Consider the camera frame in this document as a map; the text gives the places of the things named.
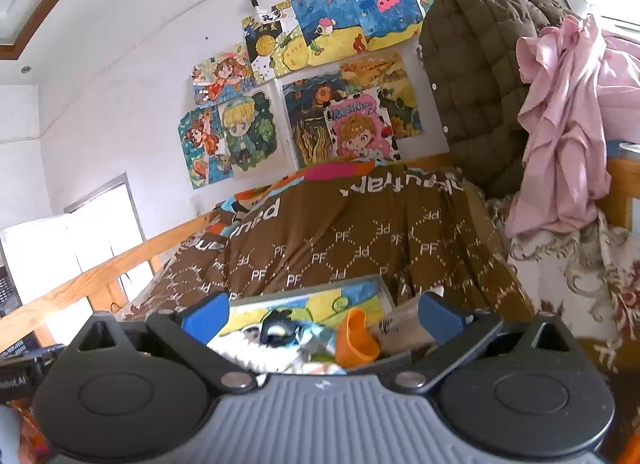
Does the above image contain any white printed baby cloth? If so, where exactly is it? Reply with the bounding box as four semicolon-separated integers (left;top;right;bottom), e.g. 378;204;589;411
207;329;266;376

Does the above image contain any pink garment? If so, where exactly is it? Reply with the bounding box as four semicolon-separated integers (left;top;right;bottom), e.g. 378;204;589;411
505;14;640;240

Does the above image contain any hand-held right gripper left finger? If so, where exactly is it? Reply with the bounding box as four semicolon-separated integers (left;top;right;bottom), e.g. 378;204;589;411
67;291;254;391

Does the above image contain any grey box with painted lining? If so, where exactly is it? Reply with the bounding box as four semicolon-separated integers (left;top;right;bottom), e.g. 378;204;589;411
227;274;417;376

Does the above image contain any grey sock with drawing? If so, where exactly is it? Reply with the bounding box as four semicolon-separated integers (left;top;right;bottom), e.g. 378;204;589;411
367;301;437;353

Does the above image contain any group of wall posters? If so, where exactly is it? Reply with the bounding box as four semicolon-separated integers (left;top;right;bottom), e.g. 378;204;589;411
177;0;501;191

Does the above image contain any bright window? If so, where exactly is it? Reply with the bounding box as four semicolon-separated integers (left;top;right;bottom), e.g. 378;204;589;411
0;171;166;316

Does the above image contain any wooden furniture piece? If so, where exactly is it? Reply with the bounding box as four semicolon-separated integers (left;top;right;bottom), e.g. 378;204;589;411
597;154;640;231

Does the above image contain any olive quilted jacket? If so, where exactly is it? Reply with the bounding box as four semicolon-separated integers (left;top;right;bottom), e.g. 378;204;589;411
417;0;581;201

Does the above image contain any floral patterned cloth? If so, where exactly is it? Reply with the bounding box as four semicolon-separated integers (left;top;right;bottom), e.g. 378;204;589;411
487;194;640;381

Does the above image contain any dark blue cloth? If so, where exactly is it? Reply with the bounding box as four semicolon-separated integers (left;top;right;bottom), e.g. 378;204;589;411
260;311;304;345

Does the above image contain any wooden bed frame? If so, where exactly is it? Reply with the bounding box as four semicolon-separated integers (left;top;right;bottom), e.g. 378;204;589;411
0;151;456;351

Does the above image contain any brown printed blanket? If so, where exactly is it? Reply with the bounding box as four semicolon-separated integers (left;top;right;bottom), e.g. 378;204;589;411
120;160;536;325

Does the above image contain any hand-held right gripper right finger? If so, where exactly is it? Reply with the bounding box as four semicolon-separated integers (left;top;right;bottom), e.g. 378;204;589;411
395;291;581;392

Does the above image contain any orange plastic cup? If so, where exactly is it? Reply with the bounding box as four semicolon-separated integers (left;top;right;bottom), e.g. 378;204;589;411
334;308;381;368

